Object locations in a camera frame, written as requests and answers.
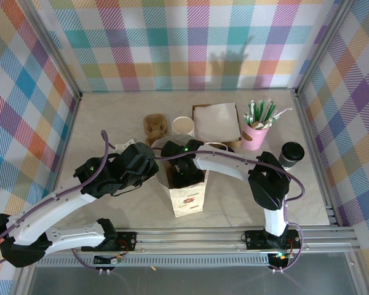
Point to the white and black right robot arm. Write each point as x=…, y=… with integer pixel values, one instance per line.
x=227, y=163

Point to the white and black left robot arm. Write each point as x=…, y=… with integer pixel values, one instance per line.
x=49, y=212

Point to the wooden coffee stirrer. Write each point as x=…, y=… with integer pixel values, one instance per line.
x=257, y=124

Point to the stack of paper cups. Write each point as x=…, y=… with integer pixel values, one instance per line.
x=183, y=126

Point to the stack of black cup lids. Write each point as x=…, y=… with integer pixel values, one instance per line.
x=230, y=149

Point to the stack of cardboard cup carriers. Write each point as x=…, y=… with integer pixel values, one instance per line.
x=155, y=123

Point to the pink straw holder cup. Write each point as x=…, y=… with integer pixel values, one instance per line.
x=254, y=138

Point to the short white wrapped straw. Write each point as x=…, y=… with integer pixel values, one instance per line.
x=247, y=118

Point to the small circuit board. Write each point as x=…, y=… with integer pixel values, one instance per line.
x=109, y=261
x=281, y=257

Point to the long white wrapped straw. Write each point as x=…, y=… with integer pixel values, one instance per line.
x=281, y=113

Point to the aluminium frame side rail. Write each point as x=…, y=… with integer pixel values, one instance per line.
x=65, y=147
x=313, y=147

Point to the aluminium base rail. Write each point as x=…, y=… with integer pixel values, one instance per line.
x=187, y=242

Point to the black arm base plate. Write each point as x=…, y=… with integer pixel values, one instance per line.
x=127, y=241
x=255, y=239

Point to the aluminium frame post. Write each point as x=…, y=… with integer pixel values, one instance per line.
x=322, y=46
x=54, y=46

